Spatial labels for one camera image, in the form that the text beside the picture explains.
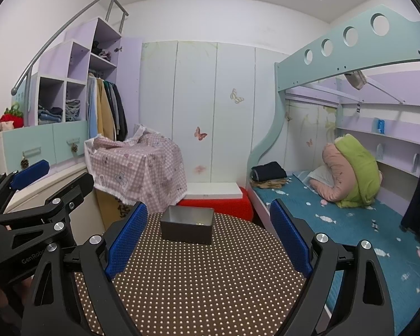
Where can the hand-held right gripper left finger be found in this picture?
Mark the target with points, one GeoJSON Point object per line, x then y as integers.
{"type": "Point", "coordinates": [129, 241]}

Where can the grey hanging garment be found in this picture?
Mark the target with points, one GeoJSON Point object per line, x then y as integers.
{"type": "Point", "coordinates": [112, 105]}

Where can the black hanging jacket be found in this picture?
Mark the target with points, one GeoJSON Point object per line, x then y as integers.
{"type": "Point", "coordinates": [121, 112]}

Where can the yellow butterfly sticker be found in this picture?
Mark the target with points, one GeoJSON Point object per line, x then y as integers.
{"type": "Point", "coordinates": [236, 96]}

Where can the pink checkered cloth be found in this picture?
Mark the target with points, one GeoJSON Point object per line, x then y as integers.
{"type": "Point", "coordinates": [140, 168]}

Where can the red stool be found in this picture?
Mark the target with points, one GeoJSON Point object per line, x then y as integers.
{"type": "Point", "coordinates": [231, 205]}

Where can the bundled dark clothes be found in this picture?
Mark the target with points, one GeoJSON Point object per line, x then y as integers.
{"type": "Point", "coordinates": [101, 51]}

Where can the small blue box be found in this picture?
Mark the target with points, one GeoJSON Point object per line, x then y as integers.
{"type": "Point", "coordinates": [380, 126]}

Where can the folded tan clothes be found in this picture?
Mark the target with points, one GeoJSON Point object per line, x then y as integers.
{"type": "Point", "coordinates": [271, 183]}

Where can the white wardrobe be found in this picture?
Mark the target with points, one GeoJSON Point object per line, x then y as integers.
{"type": "Point", "coordinates": [196, 94]}

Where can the grey metal tin box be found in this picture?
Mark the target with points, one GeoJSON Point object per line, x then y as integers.
{"type": "Point", "coordinates": [185, 232]}

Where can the cream cabinet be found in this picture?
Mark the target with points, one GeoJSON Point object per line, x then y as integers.
{"type": "Point", "coordinates": [87, 224]}

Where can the faded pink butterfly sticker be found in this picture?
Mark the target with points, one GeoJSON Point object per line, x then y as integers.
{"type": "Point", "coordinates": [200, 169]}

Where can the purple staircase shelf unit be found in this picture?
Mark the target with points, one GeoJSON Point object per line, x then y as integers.
{"type": "Point", "coordinates": [80, 63]}

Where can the yellow hanging coat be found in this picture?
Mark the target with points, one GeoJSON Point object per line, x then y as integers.
{"type": "Point", "coordinates": [105, 112]}

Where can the pine cone ornament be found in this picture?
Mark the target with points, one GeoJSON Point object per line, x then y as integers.
{"type": "Point", "coordinates": [74, 148]}
{"type": "Point", "coordinates": [24, 163]}

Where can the cardboard box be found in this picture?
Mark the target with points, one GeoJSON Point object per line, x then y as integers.
{"type": "Point", "coordinates": [113, 213]}

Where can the folded dark clothes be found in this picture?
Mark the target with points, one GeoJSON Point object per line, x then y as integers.
{"type": "Point", "coordinates": [268, 170]}

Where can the white board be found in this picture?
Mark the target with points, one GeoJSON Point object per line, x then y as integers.
{"type": "Point", "coordinates": [213, 189]}

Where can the pink long pillow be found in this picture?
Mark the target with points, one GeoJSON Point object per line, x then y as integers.
{"type": "Point", "coordinates": [332, 168]}

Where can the blue patterned bed sheet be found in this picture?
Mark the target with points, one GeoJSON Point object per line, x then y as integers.
{"type": "Point", "coordinates": [353, 231]}

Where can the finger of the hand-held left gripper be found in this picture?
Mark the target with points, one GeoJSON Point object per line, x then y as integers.
{"type": "Point", "coordinates": [73, 189]}
{"type": "Point", "coordinates": [29, 174]}

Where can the teal bunk bed frame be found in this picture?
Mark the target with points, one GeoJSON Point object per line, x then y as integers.
{"type": "Point", "coordinates": [399, 42]}

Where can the grey metal handrail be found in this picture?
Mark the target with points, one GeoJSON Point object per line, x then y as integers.
{"type": "Point", "coordinates": [56, 33]}

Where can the light blue hanging shirt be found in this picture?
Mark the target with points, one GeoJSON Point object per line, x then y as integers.
{"type": "Point", "coordinates": [92, 108]}

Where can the grey bed lamp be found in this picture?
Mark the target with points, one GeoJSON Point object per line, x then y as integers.
{"type": "Point", "coordinates": [355, 79]}

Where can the teal drawer cabinet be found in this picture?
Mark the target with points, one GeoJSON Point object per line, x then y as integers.
{"type": "Point", "coordinates": [63, 140]}

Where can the green blanket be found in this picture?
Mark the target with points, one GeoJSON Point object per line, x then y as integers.
{"type": "Point", "coordinates": [360, 168]}

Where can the purple bed wall shelf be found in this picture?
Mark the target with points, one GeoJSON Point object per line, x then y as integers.
{"type": "Point", "coordinates": [399, 136]}

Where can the stack of folded jeans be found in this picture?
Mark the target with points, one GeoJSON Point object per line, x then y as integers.
{"type": "Point", "coordinates": [49, 115]}
{"type": "Point", "coordinates": [72, 111]}

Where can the small butterfly sticker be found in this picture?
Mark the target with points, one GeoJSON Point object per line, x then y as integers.
{"type": "Point", "coordinates": [309, 142]}

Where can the white pillow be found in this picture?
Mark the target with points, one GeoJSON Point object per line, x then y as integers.
{"type": "Point", "coordinates": [318, 176]}

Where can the red strawberry plush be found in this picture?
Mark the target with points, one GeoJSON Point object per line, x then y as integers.
{"type": "Point", "coordinates": [15, 120]}

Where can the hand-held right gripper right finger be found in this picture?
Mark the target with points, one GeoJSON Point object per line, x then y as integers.
{"type": "Point", "coordinates": [290, 238]}

